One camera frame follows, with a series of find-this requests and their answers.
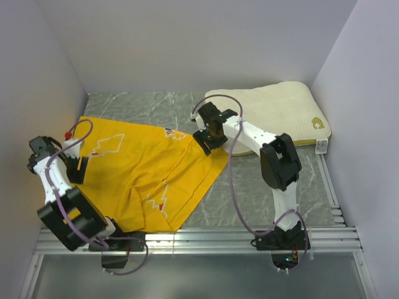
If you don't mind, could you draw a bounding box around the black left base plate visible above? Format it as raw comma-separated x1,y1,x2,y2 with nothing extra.
99,231,146,270

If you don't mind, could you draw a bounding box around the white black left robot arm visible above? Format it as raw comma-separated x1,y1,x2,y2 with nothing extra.
27,136,126,251

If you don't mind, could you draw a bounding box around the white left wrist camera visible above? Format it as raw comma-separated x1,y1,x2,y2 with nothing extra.
62,131,84,159

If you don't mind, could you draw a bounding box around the cream dotted foam pillow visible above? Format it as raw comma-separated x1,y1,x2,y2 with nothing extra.
205,81,331,154

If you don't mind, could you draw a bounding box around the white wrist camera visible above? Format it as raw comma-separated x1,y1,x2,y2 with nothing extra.
62,131,84,159
190,113,206,131

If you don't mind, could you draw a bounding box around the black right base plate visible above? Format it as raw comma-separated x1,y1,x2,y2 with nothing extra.
251,229,311,270

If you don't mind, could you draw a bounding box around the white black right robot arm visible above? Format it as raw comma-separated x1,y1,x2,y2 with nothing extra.
191,101,310,250

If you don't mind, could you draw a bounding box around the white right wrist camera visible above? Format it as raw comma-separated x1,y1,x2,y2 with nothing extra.
190,113,206,131

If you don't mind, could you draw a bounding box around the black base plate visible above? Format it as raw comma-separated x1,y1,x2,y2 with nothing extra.
251,229,311,270
99,231,146,270

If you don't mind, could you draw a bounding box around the aluminium front mounting rail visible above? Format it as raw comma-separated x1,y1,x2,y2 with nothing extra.
34,227,363,255

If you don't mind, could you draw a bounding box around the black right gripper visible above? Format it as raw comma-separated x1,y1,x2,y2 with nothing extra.
192,125,228,157

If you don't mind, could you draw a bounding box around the yellow printed pillowcase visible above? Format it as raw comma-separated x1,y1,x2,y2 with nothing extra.
74,117,228,233

